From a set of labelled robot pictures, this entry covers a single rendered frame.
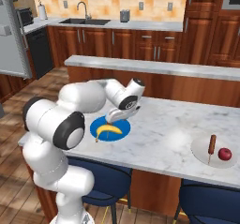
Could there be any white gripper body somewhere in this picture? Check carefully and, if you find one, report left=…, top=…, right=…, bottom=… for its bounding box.
left=105, top=105, right=142, bottom=125

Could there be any blue round plate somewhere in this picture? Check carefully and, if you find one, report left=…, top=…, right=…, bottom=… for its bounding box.
left=89, top=114, right=132, bottom=142

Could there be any yellow banana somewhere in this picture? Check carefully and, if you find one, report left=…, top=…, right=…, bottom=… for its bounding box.
left=95, top=124, right=124, bottom=143

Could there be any white round plate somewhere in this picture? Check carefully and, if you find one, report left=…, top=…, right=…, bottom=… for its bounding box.
left=190, top=135, right=239, bottom=170

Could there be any red apple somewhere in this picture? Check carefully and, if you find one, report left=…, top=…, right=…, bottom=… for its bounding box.
left=217, top=147, right=233, bottom=162

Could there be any grey steel fridge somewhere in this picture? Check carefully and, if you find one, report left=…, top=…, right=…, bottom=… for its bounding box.
left=0, top=0, right=35, bottom=80

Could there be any blue padded stool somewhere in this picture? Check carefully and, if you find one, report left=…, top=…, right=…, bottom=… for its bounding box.
left=172, top=178, right=240, bottom=224
left=67, top=157, right=133, bottom=224

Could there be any wooden base cupboard run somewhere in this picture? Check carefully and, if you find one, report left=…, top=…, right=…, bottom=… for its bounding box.
left=46, top=25, right=184, bottom=68

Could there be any wooden island with marble top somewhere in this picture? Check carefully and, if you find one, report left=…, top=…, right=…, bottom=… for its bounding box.
left=63, top=54, right=240, bottom=109

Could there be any corn dog on stick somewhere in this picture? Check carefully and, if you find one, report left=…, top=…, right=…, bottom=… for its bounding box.
left=207, top=134, right=218, bottom=166

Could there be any grey toaster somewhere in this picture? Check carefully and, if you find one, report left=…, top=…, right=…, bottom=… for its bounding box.
left=119, top=8, right=131, bottom=23

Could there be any dark kitchen sink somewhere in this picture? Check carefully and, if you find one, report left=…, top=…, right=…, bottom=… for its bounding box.
left=58, top=17, right=112, bottom=26

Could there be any black dishwasher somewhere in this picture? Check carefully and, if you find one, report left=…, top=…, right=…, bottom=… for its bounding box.
left=24, top=26, right=54, bottom=80

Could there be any steel sink tap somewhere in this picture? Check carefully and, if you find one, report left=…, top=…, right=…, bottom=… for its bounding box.
left=76, top=1, right=93, bottom=21

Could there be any tall wooden cupboard run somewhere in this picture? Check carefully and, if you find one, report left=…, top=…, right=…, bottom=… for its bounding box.
left=180, top=0, right=240, bottom=68

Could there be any white paper towel roll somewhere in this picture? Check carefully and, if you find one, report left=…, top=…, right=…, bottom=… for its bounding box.
left=37, top=0, right=49, bottom=22

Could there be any black toaster oven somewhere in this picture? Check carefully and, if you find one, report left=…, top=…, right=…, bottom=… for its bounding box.
left=15, top=7, right=35, bottom=29

